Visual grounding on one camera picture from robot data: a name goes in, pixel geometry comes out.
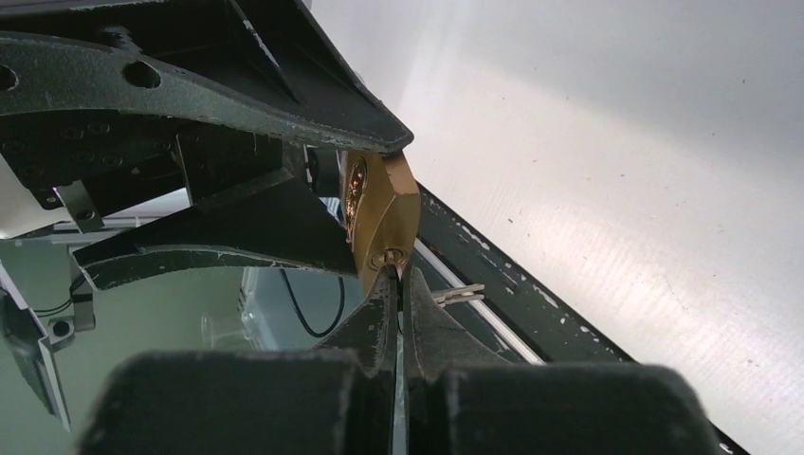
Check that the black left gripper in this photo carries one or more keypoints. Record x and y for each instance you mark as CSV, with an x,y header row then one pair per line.
x,y
263,67

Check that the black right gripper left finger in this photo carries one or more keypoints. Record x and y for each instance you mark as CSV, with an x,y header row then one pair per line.
x,y
336,398

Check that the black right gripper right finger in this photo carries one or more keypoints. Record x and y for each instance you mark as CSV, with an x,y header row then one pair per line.
x,y
463,398

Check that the short shackle brass padlock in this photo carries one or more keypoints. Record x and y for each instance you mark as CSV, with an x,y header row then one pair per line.
x,y
381,205

